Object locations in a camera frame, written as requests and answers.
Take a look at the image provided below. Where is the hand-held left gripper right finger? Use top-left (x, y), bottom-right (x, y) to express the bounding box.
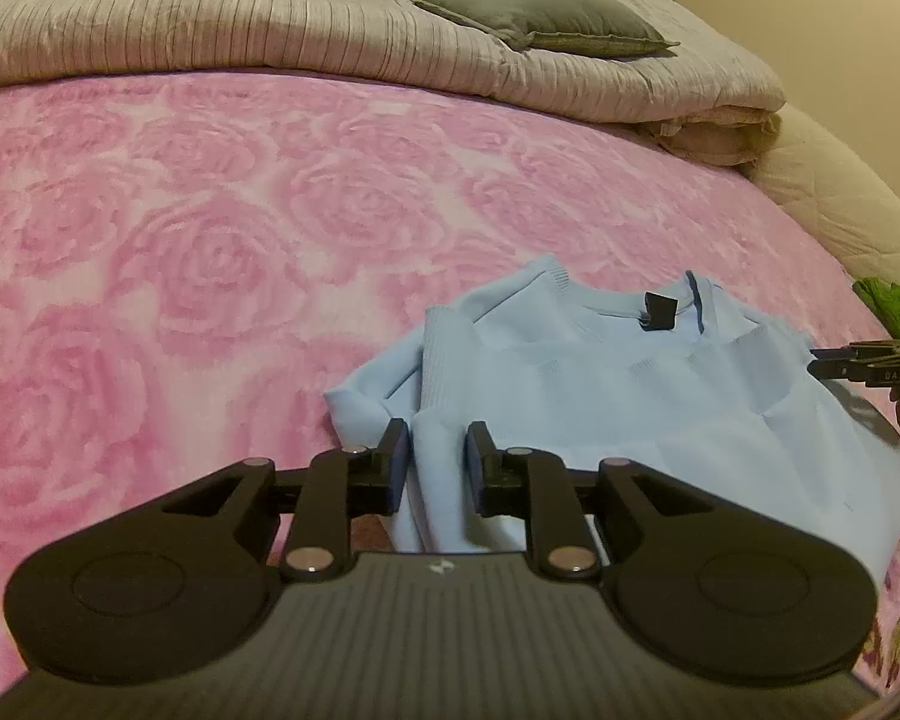
top-left (466, 420), bottom-right (713, 582)

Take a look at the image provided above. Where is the pink floral blanket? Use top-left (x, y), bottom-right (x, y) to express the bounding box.
top-left (0, 67), bottom-right (900, 698)

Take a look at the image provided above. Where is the light blue sweater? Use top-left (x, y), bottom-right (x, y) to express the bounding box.
top-left (322, 255), bottom-right (900, 593)

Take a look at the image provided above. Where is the cream headboard cushion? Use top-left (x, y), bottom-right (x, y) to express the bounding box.
top-left (746, 103), bottom-right (900, 290)

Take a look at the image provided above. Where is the green cloth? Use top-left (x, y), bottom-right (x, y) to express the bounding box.
top-left (851, 277), bottom-right (900, 342)

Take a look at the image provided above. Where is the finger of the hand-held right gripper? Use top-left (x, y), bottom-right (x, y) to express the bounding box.
top-left (810, 341), bottom-right (900, 362)
top-left (806, 358), bottom-right (900, 388)

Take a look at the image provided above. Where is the grey pillow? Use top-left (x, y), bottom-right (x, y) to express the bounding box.
top-left (401, 0), bottom-right (680, 59)

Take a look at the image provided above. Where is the beige folded blanket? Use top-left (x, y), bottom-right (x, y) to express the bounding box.
top-left (630, 106), bottom-right (785, 167)

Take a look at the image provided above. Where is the white ribbed quilt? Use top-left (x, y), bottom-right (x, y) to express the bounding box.
top-left (0, 0), bottom-right (787, 125)

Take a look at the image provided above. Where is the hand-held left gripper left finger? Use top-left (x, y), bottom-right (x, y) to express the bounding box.
top-left (161, 418), bottom-right (410, 582)

